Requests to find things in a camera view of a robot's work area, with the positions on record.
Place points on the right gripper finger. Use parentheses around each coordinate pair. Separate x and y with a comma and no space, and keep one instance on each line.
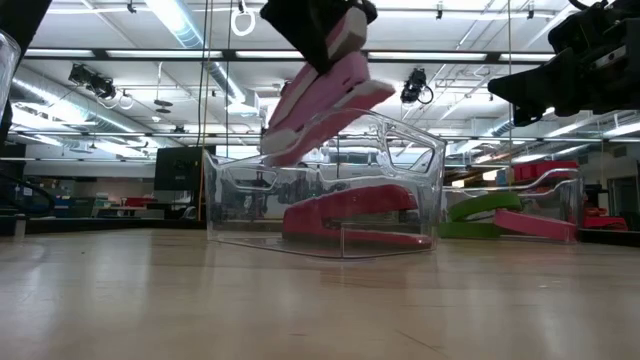
(527,116)
(540,82)

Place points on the pink stapler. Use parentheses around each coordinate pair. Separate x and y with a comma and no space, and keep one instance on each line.
(325,95)

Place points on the pink tape roll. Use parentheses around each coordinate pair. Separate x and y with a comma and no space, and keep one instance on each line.
(535,226)

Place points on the red stapler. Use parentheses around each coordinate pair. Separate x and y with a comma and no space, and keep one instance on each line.
(350,205)

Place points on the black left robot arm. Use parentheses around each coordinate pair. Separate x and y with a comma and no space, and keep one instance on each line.
(20,15)

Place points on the black overhead rig beam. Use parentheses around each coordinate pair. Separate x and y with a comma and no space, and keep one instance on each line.
(230,55)

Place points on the clear plastic bin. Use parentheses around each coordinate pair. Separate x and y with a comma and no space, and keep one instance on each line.
(7,65)
(560,200)
(325,172)

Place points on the black monitor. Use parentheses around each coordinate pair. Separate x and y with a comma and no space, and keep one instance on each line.
(182,167)

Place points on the black ceiling device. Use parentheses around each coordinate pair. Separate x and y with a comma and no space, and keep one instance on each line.
(95,82)

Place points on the black overhead camera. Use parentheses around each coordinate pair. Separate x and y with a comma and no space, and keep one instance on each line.
(414,85)

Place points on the silver ventilation duct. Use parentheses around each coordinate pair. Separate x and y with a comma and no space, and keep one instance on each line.
(185,30)

